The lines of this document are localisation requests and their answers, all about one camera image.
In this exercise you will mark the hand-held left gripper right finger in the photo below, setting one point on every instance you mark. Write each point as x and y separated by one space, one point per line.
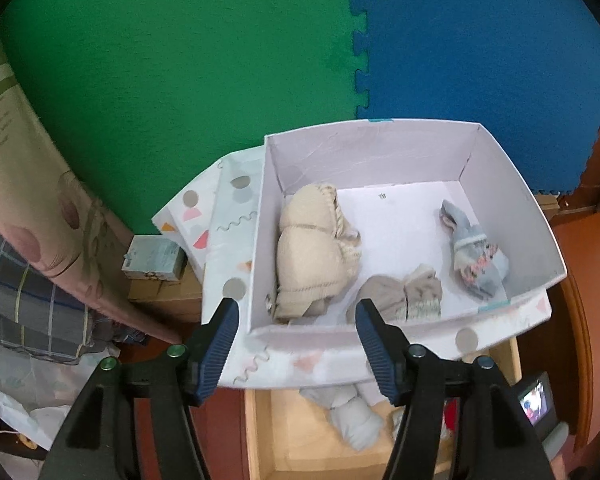
377 355

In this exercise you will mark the blue-grey patterned socks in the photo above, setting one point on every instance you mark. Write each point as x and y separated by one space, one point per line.
475 260

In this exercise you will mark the plaid blanket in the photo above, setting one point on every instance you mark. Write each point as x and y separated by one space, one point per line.
25 300

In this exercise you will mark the small teal box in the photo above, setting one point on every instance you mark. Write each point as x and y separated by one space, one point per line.
152 257

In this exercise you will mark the pink floral cloth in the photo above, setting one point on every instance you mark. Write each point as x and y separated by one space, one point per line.
45 210

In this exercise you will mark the blue patterned cloth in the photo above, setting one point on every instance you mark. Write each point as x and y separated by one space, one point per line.
130 334

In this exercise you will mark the beige socks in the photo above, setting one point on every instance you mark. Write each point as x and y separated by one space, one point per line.
410 295

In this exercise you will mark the white plastic bag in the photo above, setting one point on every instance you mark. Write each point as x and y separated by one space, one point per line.
20 385

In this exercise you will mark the white shoe box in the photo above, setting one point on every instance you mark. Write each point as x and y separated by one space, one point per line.
405 220

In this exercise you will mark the cardboard box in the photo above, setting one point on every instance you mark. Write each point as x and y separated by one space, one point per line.
160 295

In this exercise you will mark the orange wooden furniture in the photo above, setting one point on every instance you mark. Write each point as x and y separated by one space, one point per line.
575 260

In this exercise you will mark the blue foam mat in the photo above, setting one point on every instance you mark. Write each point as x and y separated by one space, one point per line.
480 35

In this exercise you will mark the grey-fronted wooden drawer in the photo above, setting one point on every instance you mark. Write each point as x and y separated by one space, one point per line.
300 435

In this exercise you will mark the white sock roll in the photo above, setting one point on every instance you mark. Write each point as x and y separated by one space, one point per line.
355 420

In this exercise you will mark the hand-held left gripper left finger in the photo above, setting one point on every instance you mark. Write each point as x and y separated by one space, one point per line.
217 355

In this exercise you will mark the green foam mat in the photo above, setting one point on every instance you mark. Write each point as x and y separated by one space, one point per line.
180 60

